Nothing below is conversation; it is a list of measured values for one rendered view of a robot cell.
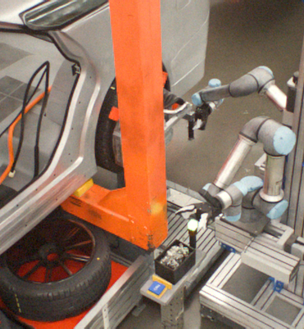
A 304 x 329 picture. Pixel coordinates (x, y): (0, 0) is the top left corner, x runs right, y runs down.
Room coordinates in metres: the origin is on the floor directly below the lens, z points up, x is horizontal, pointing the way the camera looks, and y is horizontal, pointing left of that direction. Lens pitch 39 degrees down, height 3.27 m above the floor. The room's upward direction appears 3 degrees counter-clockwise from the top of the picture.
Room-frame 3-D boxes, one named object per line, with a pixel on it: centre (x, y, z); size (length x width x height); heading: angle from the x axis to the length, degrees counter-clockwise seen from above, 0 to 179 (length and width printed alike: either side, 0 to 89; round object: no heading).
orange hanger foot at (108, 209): (2.87, 0.31, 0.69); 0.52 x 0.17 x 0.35; 53
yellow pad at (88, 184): (2.97, 0.45, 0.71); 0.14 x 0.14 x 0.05; 53
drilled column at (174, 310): (2.46, -0.08, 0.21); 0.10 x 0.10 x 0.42; 53
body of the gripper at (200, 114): (3.41, -0.34, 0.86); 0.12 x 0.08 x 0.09; 145
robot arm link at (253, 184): (2.52, -0.50, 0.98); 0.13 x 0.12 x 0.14; 38
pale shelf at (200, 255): (2.48, -0.09, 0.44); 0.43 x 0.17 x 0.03; 143
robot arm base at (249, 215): (2.53, -0.50, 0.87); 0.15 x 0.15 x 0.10
